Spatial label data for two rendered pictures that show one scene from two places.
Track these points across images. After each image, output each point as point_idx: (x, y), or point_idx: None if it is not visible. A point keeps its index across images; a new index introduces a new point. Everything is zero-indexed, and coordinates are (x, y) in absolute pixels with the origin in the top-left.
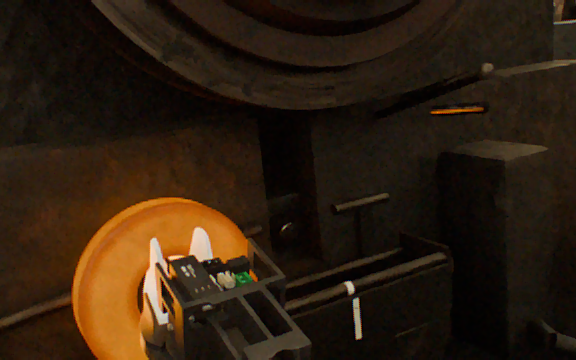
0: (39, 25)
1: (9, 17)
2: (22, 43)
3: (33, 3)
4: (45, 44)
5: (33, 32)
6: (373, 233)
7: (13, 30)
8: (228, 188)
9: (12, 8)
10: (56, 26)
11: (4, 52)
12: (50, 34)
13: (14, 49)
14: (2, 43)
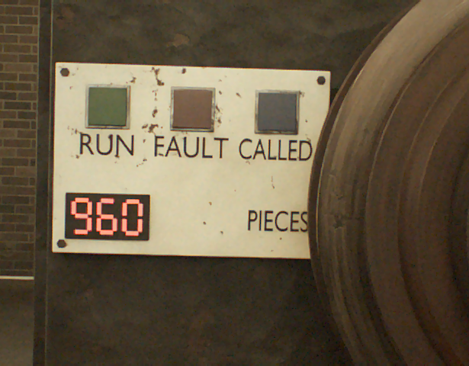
0: (322, 342)
1: (299, 333)
2: (304, 356)
3: (321, 323)
4: (323, 359)
5: (316, 348)
6: None
7: (300, 345)
8: None
9: (303, 326)
10: (336, 345)
11: (288, 362)
12: (329, 351)
13: (297, 360)
14: (289, 354)
